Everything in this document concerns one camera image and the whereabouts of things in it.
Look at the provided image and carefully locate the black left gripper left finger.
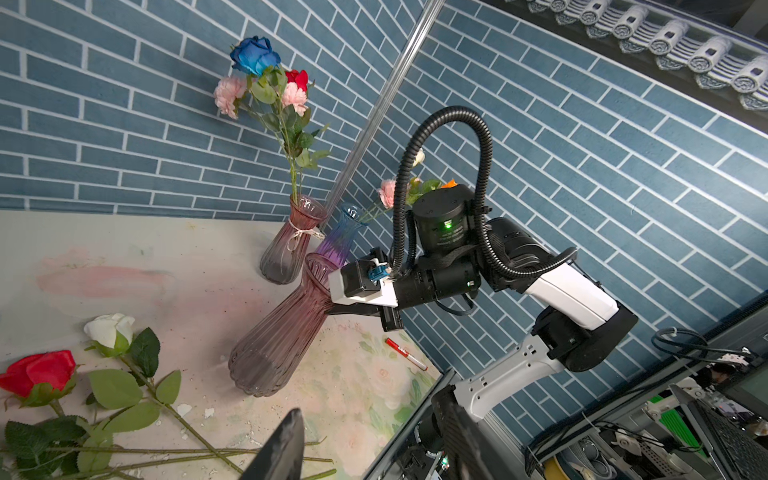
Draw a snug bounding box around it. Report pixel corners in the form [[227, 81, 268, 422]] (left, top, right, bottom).
[[240, 408, 305, 480]]

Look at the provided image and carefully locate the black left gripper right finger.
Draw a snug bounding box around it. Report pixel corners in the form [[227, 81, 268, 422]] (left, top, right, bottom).
[[432, 385, 510, 480]]

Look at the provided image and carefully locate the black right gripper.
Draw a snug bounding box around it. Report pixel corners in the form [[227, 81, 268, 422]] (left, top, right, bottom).
[[328, 257, 480, 318]]

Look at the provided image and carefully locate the purple blue ribbed glass vase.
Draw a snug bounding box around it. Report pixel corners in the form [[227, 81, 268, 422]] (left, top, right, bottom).
[[315, 202, 367, 268]]

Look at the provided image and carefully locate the dark smoky glass vase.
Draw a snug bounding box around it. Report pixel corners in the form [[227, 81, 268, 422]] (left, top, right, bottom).
[[228, 253, 337, 397]]

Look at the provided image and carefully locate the pink glass vase with twine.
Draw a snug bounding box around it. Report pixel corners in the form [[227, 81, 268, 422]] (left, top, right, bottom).
[[259, 194, 329, 285]]

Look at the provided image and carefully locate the pink rose stem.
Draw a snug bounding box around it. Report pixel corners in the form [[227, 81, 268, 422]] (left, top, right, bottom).
[[378, 178, 422, 210]]

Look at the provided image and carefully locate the white rose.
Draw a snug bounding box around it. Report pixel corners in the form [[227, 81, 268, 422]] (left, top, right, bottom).
[[412, 149, 425, 167], [83, 313, 244, 474]]

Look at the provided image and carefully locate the large pink rose spray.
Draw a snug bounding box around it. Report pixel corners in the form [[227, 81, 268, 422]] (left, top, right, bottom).
[[213, 67, 330, 200]]

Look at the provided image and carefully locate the small red rose stem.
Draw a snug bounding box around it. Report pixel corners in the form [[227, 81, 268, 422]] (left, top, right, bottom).
[[285, 70, 309, 93]]

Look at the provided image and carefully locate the blue rose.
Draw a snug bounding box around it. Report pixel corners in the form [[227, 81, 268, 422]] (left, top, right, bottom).
[[230, 36, 281, 77]]

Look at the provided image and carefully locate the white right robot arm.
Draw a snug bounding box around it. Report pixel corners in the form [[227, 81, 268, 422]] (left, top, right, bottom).
[[395, 186, 643, 444]]

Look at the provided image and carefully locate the red white marker pen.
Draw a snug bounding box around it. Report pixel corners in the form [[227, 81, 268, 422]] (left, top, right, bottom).
[[385, 338, 428, 371]]

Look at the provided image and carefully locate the black corrugated cable conduit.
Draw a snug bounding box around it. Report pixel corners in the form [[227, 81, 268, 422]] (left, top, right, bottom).
[[391, 105, 580, 280]]

